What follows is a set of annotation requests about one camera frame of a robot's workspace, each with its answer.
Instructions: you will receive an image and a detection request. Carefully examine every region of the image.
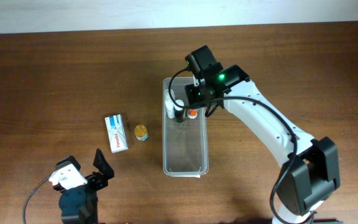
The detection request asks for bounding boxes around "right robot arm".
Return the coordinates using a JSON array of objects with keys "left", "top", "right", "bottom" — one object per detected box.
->
[{"left": 185, "top": 62, "right": 341, "bottom": 223}]

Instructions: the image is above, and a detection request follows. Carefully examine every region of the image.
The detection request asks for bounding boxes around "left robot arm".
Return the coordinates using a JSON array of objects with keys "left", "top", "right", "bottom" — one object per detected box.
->
[{"left": 48, "top": 149, "right": 114, "bottom": 224}]

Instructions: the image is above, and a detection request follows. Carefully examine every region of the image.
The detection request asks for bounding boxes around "small gold-lid jar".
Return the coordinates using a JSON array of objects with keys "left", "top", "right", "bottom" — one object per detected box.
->
[{"left": 134, "top": 124, "right": 149, "bottom": 141}]

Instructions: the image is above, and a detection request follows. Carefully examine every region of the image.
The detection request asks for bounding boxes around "dark bottle white cap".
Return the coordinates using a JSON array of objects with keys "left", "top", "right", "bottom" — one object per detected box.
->
[{"left": 174, "top": 100, "right": 185, "bottom": 123}]

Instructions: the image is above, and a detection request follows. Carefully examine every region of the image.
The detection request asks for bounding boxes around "orange tube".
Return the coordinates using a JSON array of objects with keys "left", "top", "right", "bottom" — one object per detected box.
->
[{"left": 187, "top": 109, "right": 198, "bottom": 119}]

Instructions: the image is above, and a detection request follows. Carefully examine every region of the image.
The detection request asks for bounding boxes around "clear plastic container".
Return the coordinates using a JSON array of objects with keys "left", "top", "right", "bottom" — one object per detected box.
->
[{"left": 162, "top": 77, "right": 210, "bottom": 179}]

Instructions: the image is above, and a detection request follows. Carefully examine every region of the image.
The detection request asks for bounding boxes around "white Panadol box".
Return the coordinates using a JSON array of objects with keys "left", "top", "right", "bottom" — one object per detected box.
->
[{"left": 104, "top": 114, "right": 129, "bottom": 153}]

